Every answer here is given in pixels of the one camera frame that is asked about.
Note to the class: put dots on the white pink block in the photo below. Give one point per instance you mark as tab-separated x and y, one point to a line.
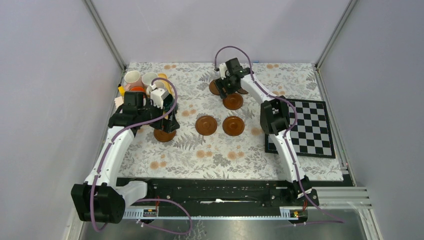
118	101

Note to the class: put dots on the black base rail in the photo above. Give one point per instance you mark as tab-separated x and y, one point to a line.
224	198

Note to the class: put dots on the brown wooden coaster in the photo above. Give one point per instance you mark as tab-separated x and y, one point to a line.
206	125
233	126
213	88
233	101
163	136

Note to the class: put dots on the pink white mug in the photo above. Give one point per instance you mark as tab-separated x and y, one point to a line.
132	79

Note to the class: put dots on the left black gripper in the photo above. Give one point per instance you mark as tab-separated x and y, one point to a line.
168	125

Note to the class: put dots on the dark brown coaster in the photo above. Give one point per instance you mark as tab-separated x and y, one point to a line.
242	91

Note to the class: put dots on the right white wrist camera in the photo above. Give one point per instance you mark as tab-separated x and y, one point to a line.
223	70

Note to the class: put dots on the black white checkerboard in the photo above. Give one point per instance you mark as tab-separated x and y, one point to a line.
312	137

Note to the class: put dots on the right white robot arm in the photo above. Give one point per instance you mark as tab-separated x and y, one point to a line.
274	121

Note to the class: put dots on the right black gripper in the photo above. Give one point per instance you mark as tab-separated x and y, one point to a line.
220	84

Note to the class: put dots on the yellow block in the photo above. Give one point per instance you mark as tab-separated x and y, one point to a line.
121	90

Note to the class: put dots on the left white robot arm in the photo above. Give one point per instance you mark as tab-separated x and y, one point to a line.
98	199

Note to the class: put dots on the yellow tray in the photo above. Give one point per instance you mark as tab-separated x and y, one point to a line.
167	85

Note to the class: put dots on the light green mug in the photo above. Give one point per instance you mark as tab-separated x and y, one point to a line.
158	84

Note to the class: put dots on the orange mug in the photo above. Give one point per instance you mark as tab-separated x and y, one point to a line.
137	89

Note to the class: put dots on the floral tablecloth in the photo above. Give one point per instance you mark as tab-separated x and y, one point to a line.
190	154

